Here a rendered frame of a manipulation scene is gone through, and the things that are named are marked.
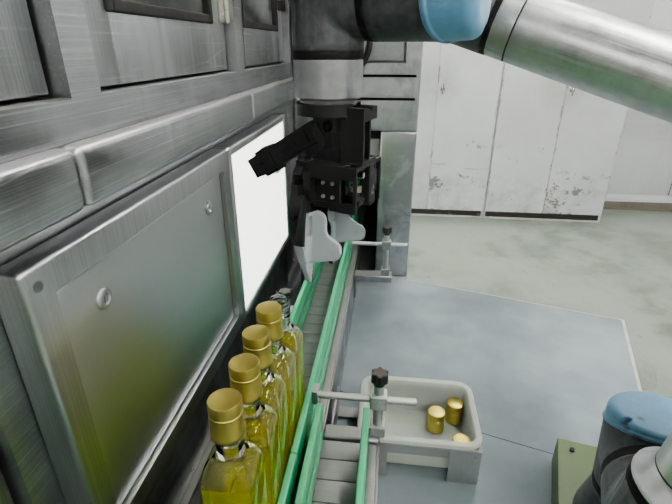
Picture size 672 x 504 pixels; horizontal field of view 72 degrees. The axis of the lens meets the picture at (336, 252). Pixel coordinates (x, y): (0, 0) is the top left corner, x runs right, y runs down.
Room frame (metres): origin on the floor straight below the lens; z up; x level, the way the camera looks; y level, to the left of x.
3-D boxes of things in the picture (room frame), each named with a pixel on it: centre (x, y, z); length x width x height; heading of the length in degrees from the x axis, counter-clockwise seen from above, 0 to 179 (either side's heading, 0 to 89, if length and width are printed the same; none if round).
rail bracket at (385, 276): (1.22, -0.12, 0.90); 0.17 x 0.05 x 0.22; 83
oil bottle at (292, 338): (0.58, 0.08, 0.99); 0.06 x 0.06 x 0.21; 84
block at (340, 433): (0.58, -0.03, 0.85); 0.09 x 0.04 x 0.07; 83
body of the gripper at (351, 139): (0.53, 0.00, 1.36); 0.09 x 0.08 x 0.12; 63
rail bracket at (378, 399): (0.58, -0.05, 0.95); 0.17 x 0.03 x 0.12; 83
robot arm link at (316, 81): (0.53, 0.01, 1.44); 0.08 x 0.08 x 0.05
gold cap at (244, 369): (0.41, 0.10, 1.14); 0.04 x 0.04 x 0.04
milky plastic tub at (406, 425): (0.69, -0.16, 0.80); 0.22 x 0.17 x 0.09; 83
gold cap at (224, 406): (0.35, 0.11, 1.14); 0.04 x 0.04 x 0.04
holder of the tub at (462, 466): (0.69, -0.13, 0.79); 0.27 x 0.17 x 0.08; 83
